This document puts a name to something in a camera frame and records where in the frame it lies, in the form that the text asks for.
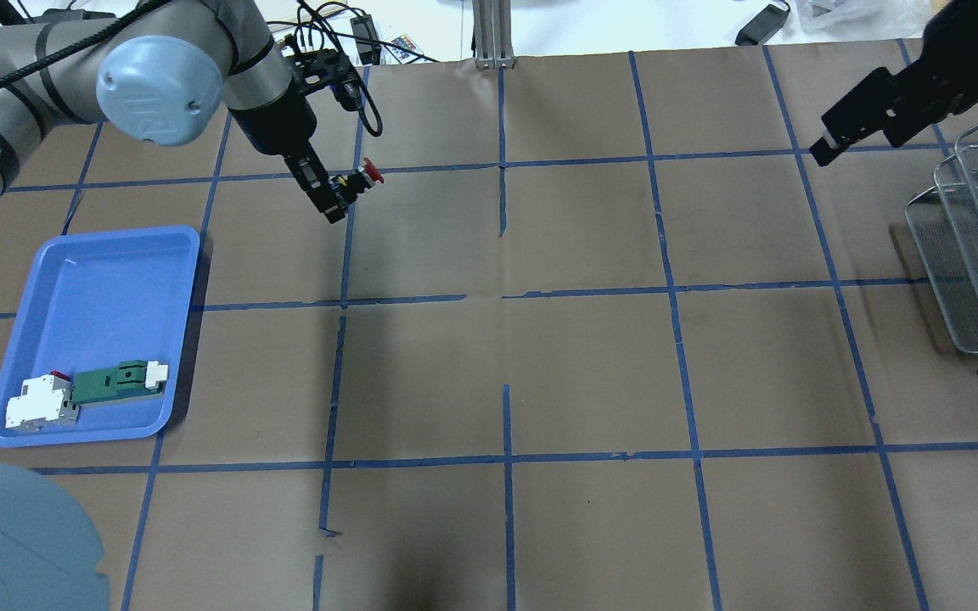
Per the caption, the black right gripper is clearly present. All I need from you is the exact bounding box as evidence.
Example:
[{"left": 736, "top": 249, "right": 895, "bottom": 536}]
[{"left": 810, "top": 1, "right": 978, "bottom": 167}]

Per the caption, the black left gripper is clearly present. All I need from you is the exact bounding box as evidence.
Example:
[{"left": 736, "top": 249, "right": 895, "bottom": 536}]
[{"left": 234, "top": 85, "right": 349, "bottom": 224}]

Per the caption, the red emergency stop button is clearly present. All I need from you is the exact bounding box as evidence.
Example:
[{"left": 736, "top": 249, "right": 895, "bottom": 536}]
[{"left": 329, "top": 156, "right": 385, "bottom": 206}]

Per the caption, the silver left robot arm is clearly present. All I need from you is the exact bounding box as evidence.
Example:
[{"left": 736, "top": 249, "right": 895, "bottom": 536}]
[{"left": 0, "top": 1, "right": 374, "bottom": 223}]

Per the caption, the clear plastic bag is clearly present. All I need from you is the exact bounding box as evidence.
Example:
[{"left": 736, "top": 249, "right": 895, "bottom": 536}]
[{"left": 792, "top": 1, "right": 936, "bottom": 39}]

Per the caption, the black power adapter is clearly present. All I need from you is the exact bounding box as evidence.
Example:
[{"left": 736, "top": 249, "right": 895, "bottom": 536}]
[{"left": 733, "top": 1, "right": 792, "bottom": 47}]

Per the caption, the blue plastic tray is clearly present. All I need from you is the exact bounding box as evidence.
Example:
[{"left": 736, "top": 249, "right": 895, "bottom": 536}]
[{"left": 0, "top": 225, "right": 200, "bottom": 448}]

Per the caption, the green terminal block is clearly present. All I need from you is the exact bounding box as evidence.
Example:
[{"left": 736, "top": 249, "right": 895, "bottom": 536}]
[{"left": 70, "top": 360, "right": 170, "bottom": 406}]

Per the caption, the white circuit breaker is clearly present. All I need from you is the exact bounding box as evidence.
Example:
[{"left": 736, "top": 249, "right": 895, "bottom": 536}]
[{"left": 4, "top": 371, "right": 79, "bottom": 432}]

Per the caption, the black cable bundle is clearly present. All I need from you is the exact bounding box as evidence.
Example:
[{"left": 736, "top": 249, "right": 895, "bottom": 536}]
[{"left": 281, "top": 0, "right": 439, "bottom": 137}]

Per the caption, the aluminium extrusion post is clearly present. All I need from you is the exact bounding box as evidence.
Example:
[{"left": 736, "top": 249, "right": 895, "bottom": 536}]
[{"left": 472, "top": 0, "right": 516, "bottom": 70}]

